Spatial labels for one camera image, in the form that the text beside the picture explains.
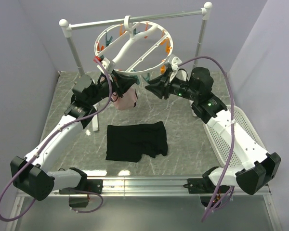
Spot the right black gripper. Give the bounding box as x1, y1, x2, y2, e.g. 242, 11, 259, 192
145, 69, 199, 102

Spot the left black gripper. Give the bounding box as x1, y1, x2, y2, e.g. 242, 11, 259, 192
89, 70, 138, 106

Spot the teal clothespin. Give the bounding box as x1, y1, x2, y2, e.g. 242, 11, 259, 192
130, 75, 140, 85

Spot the white round clip hanger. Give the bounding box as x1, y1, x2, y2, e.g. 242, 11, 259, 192
94, 15, 173, 81

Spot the black underwear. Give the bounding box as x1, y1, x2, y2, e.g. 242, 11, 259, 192
105, 121, 168, 163

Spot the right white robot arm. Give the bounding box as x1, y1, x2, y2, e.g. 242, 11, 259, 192
146, 67, 281, 195

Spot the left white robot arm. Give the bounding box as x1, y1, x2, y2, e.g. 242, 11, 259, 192
10, 71, 137, 201

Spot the pink underwear on hanger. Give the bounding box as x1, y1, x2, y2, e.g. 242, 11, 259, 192
111, 87, 138, 111

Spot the orange clothespin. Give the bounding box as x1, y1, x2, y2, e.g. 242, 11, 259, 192
160, 65, 167, 74

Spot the white perforated plastic basket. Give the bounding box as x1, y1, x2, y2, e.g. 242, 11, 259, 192
203, 106, 266, 167

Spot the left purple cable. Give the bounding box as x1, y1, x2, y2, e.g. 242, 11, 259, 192
0, 57, 115, 221

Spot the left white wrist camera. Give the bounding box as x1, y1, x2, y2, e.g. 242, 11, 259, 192
93, 56, 116, 73

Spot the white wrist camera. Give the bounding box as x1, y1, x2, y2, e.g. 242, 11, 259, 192
165, 54, 182, 83
93, 56, 116, 73

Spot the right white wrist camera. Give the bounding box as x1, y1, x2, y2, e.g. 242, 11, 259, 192
165, 54, 182, 83

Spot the white drying rack frame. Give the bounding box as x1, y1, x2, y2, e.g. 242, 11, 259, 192
59, 1, 213, 132

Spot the aluminium mounting rail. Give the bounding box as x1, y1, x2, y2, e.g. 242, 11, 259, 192
16, 175, 272, 197

